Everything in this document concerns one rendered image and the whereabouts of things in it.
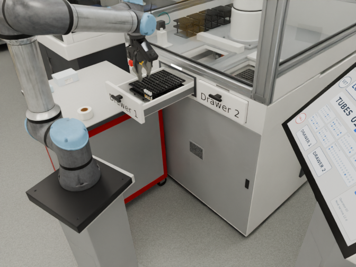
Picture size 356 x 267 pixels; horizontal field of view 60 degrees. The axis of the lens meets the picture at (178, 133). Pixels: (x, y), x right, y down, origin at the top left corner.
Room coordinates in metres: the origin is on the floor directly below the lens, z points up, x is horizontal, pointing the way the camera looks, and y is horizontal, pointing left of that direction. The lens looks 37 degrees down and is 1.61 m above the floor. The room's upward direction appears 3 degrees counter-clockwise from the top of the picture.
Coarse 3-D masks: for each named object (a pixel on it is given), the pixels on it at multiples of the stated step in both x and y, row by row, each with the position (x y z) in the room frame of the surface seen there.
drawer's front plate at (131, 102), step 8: (112, 88) 1.30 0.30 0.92; (120, 88) 1.27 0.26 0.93; (128, 96) 1.19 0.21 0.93; (120, 104) 1.26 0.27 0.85; (128, 104) 1.20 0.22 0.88; (136, 104) 1.15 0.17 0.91; (128, 112) 1.21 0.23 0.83; (136, 112) 1.15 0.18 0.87; (136, 120) 1.16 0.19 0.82; (144, 120) 1.14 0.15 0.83
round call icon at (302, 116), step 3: (303, 111) 0.86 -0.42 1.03; (300, 114) 0.85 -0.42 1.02; (303, 114) 0.84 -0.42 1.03; (297, 117) 0.85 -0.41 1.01; (300, 117) 0.84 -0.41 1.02; (303, 117) 0.83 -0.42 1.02; (306, 117) 0.82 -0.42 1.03; (297, 120) 0.84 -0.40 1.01; (300, 120) 0.83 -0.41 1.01; (303, 120) 0.82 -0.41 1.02; (297, 123) 0.83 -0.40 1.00; (300, 123) 0.82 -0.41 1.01
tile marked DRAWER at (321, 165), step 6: (318, 150) 0.67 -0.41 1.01; (312, 156) 0.67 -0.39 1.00; (318, 156) 0.65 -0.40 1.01; (324, 156) 0.64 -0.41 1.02; (312, 162) 0.65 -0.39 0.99; (318, 162) 0.64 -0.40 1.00; (324, 162) 0.62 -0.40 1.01; (318, 168) 0.62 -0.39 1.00; (324, 168) 0.61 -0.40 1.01; (330, 168) 0.59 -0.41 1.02; (318, 174) 0.60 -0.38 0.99
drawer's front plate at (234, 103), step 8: (200, 80) 1.31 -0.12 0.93; (200, 88) 1.29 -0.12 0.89; (208, 88) 1.25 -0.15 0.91; (216, 88) 1.22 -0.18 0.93; (200, 96) 1.29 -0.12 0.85; (208, 96) 1.25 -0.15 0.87; (224, 96) 1.18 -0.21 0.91; (232, 96) 1.15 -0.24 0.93; (208, 104) 1.25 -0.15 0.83; (224, 104) 1.18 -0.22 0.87; (232, 104) 1.14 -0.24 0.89; (240, 104) 1.11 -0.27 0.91; (224, 112) 1.17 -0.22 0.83; (232, 112) 1.14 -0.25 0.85; (240, 112) 1.11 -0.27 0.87; (240, 120) 1.10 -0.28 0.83
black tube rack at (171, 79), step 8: (160, 72) 1.48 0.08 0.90; (168, 72) 1.47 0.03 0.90; (144, 80) 1.40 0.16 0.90; (152, 80) 1.39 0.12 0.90; (160, 80) 1.39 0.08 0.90; (168, 80) 1.38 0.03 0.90; (184, 80) 1.38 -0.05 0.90; (144, 88) 1.32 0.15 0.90; (152, 88) 1.31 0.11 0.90; (160, 88) 1.31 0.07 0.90; (168, 88) 1.31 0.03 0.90; (176, 88) 1.35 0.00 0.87; (144, 96) 1.28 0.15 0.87; (152, 96) 1.25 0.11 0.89
